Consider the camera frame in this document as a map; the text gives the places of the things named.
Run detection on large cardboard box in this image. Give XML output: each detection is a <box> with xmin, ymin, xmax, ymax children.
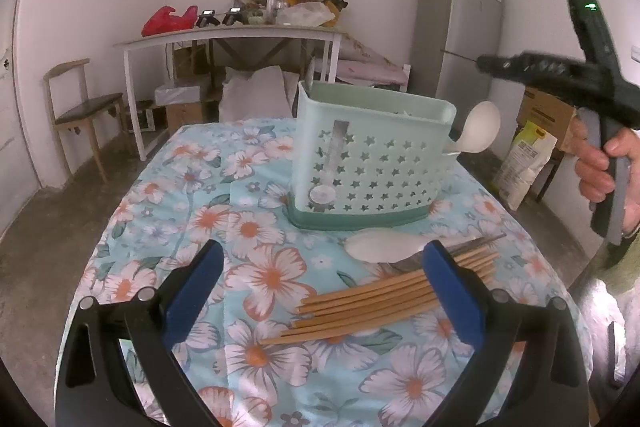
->
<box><xmin>517</xmin><ymin>87</ymin><xmax>576</xmax><ymax>152</ymax></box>

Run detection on small cardboard box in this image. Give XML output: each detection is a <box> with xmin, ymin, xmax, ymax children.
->
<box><xmin>165</xmin><ymin>99</ymin><xmax>211</xmax><ymax>132</ymax></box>

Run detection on white round ladle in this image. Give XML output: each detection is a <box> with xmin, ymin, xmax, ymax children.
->
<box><xmin>442</xmin><ymin>101</ymin><xmax>502</xmax><ymax>158</ymax></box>

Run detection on white plastic bag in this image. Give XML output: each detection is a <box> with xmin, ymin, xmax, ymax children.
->
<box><xmin>276</xmin><ymin>2</ymin><xmax>335</xmax><ymax>26</ymax></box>

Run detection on white soup spoon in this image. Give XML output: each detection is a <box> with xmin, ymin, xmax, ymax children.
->
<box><xmin>345</xmin><ymin>228</ymin><xmax>427</xmax><ymax>264</ymax></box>

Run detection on person's right hand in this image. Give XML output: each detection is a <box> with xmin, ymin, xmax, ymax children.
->
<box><xmin>570</xmin><ymin>118</ymin><xmax>640</xmax><ymax>236</ymax></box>

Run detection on white long table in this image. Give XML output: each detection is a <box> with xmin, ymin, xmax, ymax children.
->
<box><xmin>114</xmin><ymin>26</ymin><xmax>346</xmax><ymax>162</ymax></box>

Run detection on silver refrigerator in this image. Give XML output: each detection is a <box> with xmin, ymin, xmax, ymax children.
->
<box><xmin>410</xmin><ymin>0</ymin><xmax>505</xmax><ymax>142</ymax></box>

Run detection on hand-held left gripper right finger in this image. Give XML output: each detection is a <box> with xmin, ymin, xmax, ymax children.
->
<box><xmin>421</xmin><ymin>240</ymin><xmax>591</xmax><ymax>427</ymax></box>

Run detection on white woven sack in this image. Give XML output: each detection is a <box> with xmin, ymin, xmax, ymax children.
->
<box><xmin>219</xmin><ymin>66</ymin><xmax>300</xmax><ymax>122</ymax></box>

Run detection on floral blue tablecloth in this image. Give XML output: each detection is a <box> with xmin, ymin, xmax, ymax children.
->
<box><xmin>55</xmin><ymin>116</ymin><xmax>593</xmax><ymax>427</ymax></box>

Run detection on green star-cutout utensil holder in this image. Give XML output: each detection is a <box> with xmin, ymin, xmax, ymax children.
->
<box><xmin>286</xmin><ymin>79</ymin><xmax>457</xmax><ymax>230</ymax></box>

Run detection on pile of wooden chopsticks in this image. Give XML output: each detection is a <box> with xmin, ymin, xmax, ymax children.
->
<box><xmin>260</xmin><ymin>251</ymin><xmax>502</xmax><ymax>347</ymax></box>

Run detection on person's right forearm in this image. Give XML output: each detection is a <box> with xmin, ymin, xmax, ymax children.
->
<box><xmin>597</xmin><ymin>229</ymin><xmax>640</xmax><ymax>388</ymax></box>

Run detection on wooden chair dark seat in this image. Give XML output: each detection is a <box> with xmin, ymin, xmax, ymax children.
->
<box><xmin>44</xmin><ymin>58</ymin><xmax>132</xmax><ymax>182</ymax></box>

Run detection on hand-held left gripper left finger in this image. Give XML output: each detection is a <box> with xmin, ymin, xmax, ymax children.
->
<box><xmin>54</xmin><ymin>239</ymin><xmax>226</xmax><ymax>427</ymax></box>

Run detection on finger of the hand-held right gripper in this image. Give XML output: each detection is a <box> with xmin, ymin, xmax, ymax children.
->
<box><xmin>476</xmin><ymin>51</ymin><xmax>603</xmax><ymax>94</ymax></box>

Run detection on yellow plastic bag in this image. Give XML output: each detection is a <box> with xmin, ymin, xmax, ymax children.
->
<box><xmin>320</xmin><ymin>2</ymin><xmax>346</xmax><ymax>28</ymax></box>

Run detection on yellow-green rice bag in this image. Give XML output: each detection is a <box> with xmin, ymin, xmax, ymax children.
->
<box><xmin>492</xmin><ymin>121</ymin><xmax>558</xmax><ymax>210</ymax></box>

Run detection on red plastic bag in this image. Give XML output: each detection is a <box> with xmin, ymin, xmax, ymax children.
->
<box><xmin>141</xmin><ymin>5</ymin><xmax>199</xmax><ymax>38</ymax></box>

